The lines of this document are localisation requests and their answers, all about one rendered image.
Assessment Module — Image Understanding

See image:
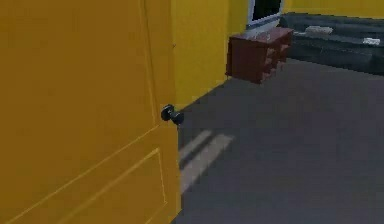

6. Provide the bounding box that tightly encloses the dark grey sofa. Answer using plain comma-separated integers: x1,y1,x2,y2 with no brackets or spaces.
277,12,384,76

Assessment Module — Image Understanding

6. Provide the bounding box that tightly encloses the yellow room door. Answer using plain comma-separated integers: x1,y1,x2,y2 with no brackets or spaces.
0,0,183,224

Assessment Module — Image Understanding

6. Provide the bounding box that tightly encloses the white flat cushion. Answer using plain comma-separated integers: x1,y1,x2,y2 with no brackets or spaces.
304,25,334,36

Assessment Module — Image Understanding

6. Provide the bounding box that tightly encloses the black round door knob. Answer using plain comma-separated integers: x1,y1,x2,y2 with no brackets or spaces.
160,103,185,127

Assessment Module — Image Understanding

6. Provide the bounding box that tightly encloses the white framed television set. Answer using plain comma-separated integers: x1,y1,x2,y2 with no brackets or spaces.
245,0,286,32

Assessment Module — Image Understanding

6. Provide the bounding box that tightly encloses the dark red chest of drawers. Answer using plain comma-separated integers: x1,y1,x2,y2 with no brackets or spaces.
225,26,295,85

